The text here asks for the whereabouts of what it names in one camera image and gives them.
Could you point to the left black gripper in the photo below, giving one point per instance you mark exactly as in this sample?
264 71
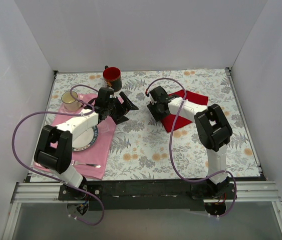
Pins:
119 109

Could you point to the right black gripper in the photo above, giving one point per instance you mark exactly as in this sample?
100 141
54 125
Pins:
156 107

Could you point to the red cloth napkin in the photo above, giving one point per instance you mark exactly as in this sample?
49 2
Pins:
194 103

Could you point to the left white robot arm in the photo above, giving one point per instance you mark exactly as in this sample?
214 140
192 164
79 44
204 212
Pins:
54 149

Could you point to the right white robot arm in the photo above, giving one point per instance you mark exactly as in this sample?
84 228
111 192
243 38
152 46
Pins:
213 128

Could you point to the black red mug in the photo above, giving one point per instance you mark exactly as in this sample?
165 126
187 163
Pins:
112 76

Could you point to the white plate teal rim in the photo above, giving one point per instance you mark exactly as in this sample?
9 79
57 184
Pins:
85 140

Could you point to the cream enamel mug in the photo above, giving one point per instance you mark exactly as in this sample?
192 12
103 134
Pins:
69 100

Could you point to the pink cloth placemat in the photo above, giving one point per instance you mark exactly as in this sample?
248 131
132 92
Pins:
98 152

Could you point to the silver fork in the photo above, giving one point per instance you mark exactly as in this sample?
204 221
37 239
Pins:
76 163

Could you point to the black mounting base plate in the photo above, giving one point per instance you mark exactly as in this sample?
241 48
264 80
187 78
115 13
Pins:
146 195

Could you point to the aluminium frame rail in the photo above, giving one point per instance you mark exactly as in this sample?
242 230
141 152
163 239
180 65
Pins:
48 192

